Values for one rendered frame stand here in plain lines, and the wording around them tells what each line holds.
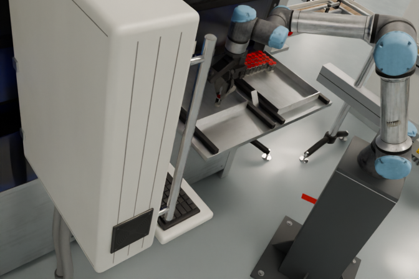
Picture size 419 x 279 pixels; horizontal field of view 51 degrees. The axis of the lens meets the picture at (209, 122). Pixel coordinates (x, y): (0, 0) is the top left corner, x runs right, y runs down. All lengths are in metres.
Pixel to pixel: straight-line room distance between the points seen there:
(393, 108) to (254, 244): 1.20
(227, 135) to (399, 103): 0.58
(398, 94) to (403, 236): 1.52
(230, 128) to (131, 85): 0.85
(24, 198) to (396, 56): 1.36
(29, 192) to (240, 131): 0.81
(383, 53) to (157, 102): 0.76
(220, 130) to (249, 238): 0.97
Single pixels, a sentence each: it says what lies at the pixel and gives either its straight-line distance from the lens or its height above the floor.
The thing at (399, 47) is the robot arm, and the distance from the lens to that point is 1.39.
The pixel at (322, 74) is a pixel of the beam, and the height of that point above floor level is 0.50.
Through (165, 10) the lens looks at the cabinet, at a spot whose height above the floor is 1.55.
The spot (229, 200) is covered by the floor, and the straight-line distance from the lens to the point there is 2.54.
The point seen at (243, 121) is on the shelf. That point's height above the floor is 0.88.
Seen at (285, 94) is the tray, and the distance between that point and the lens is 1.86.
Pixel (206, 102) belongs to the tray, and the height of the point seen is 0.88.
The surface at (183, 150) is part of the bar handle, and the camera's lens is 1.06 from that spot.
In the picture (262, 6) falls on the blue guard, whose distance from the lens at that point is 1.89.
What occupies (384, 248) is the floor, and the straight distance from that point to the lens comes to 2.75.
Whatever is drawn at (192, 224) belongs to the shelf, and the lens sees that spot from 1.39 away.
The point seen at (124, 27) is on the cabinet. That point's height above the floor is 1.55.
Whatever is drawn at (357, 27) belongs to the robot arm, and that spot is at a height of 1.32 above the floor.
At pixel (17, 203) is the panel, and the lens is 1.79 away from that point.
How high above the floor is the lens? 1.91
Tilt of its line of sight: 40 degrees down
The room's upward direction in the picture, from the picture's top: 15 degrees clockwise
